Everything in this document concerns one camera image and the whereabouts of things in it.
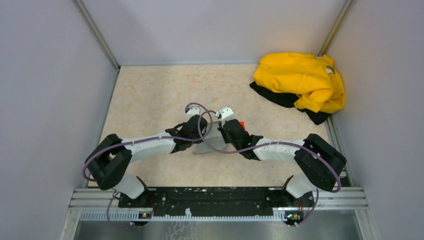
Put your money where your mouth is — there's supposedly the white cardboard box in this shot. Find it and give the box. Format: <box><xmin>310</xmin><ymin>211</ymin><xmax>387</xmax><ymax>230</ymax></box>
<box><xmin>192</xmin><ymin>121</ymin><xmax>228</xmax><ymax>155</ymax></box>

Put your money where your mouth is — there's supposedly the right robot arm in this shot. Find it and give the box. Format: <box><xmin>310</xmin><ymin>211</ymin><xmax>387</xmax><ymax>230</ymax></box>
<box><xmin>218</xmin><ymin>119</ymin><xmax>347</xmax><ymax>206</ymax></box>

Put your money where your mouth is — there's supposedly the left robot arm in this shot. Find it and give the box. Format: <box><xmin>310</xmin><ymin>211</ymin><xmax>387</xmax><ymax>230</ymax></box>
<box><xmin>83</xmin><ymin>114</ymin><xmax>208</xmax><ymax>207</ymax></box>

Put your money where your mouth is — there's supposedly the black garment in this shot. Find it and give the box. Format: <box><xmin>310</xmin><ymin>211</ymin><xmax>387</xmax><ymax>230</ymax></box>
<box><xmin>249</xmin><ymin>81</ymin><xmax>331</xmax><ymax>125</ymax></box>

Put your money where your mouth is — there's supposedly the yellow garment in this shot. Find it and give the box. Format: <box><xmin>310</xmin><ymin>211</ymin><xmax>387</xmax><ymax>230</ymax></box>
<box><xmin>253</xmin><ymin>52</ymin><xmax>346</xmax><ymax>114</ymax></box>

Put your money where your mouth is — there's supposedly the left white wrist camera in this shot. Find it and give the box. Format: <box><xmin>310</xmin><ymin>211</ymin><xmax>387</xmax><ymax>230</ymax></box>
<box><xmin>185</xmin><ymin>105</ymin><xmax>201</xmax><ymax>117</ymax></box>

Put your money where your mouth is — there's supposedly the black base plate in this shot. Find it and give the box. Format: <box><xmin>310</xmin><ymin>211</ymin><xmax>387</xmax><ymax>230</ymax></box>
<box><xmin>118</xmin><ymin>187</ymin><xmax>314</xmax><ymax>217</ymax></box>

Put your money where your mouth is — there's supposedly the aluminium frame rail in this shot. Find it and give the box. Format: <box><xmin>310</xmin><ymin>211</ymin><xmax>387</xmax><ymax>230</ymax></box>
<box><xmin>69</xmin><ymin>187</ymin><xmax>369</xmax><ymax>222</ymax></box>

